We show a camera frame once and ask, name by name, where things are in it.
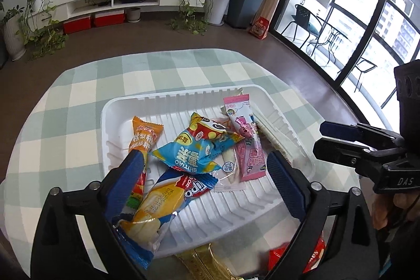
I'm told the orange yellow snack packet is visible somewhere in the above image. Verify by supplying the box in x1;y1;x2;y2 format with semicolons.
126;116;164;210

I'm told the blue yellow cake packet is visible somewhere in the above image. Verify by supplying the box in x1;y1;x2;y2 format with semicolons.
115;168;219;269

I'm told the pink cartoon snack packet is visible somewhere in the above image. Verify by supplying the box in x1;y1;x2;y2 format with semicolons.
224;94;266;182

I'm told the clear white snack packet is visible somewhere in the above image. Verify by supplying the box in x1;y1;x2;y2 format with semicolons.
211;148;246;193

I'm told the blue cartoon snack bag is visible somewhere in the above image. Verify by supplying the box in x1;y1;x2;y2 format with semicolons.
151;112;244;174

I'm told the red chocolate snack bag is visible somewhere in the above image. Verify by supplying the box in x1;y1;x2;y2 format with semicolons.
267;231;326;274

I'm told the gold foil snack packet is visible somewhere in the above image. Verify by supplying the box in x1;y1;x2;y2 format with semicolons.
176;244;242;280

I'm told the person's right hand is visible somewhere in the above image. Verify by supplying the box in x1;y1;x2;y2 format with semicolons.
371;191;419;230

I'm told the white wrapped snack in tray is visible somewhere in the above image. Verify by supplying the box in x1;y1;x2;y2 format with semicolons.
253;107;306;168

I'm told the checkered green white tablecloth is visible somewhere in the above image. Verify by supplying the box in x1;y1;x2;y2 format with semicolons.
1;48;357;271

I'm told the balcony glass table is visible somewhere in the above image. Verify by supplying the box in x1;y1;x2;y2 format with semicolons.
305;15;349;65

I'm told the white plastic tray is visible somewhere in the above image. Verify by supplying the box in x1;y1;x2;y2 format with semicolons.
100;84;315;258

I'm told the black balcony chair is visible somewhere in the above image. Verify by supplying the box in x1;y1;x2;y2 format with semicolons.
280;4;322;48

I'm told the red gift box on floor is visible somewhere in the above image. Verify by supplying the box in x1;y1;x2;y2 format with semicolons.
248;16;270;40

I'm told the dark grey plant pot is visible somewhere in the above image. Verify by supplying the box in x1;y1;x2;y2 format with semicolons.
226;0;263;29

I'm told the red storage box right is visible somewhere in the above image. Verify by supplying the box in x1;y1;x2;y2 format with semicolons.
93;9;125;28

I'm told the red storage box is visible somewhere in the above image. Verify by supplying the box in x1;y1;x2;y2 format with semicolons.
63;14;92;35
93;9;125;28

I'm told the red storage box left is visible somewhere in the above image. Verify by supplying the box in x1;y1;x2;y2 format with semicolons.
63;14;92;35

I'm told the small grey round pot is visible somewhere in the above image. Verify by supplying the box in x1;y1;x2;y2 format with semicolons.
126;8;141;23

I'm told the white tall plant pot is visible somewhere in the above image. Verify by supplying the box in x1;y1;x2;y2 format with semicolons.
204;0;230;26

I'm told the left potted green plant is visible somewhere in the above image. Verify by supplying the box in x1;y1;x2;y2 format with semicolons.
1;0;68;61

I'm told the white tv cabinet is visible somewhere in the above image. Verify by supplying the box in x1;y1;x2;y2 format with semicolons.
27;0;209;30

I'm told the trailing green plant on cabinet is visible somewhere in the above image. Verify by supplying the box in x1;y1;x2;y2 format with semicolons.
169;0;208;35

